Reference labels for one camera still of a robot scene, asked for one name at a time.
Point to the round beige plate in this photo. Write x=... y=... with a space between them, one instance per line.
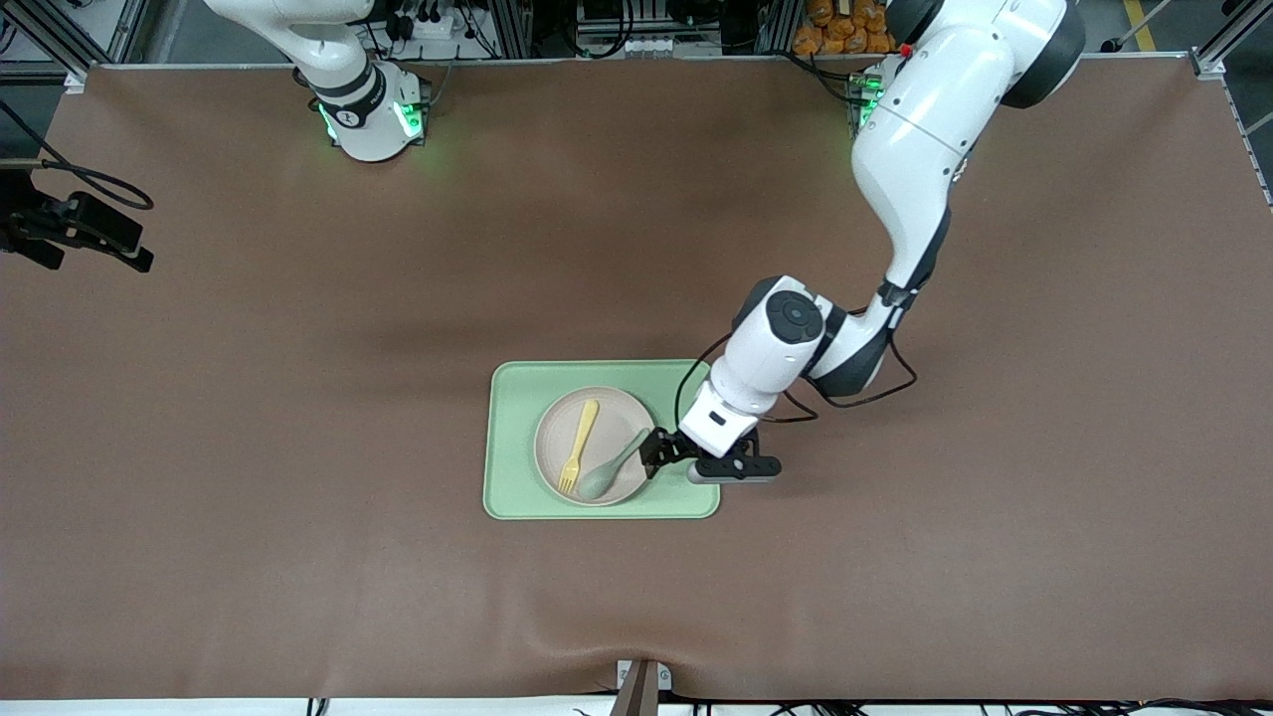
x=622 y=413

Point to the yellow plastic fork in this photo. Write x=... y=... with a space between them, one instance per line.
x=582 y=438

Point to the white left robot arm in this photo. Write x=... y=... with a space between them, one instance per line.
x=925 y=129

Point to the green plastic spoon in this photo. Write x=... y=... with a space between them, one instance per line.
x=600 y=482

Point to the light green rectangular tray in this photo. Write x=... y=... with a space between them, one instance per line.
x=512 y=438

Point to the brown table mat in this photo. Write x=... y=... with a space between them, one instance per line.
x=298 y=447

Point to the white terminal block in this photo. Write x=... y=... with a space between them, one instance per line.
x=636 y=46

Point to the white power strip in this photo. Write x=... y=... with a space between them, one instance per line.
x=428 y=25

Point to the orange packets pile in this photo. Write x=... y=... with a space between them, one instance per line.
x=835 y=30

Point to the aluminium frame profile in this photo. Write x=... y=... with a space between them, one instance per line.
x=1218 y=50
x=55 y=45

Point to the grey metal bracket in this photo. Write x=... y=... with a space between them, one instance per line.
x=641 y=691

